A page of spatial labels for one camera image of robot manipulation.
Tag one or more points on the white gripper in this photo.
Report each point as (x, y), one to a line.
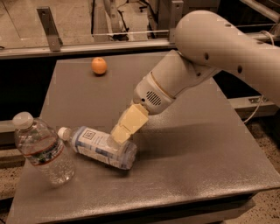
(149, 94)

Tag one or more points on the blue labelled plastic bottle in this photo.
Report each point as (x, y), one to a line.
(99, 146)

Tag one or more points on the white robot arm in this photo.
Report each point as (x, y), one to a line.
(175, 73)

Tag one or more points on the clear water bottle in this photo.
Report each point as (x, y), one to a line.
(41, 146)

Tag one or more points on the orange fruit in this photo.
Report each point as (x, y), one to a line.
(99, 65)

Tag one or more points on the horizontal metal rail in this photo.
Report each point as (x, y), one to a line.
(87, 48)

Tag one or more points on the left metal rail bracket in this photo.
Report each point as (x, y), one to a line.
(53, 38)

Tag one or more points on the metal rail bracket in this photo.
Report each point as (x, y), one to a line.
(175, 16)
(53, 38)

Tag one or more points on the right metal rail bracket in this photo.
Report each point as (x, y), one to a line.
(175, 16)

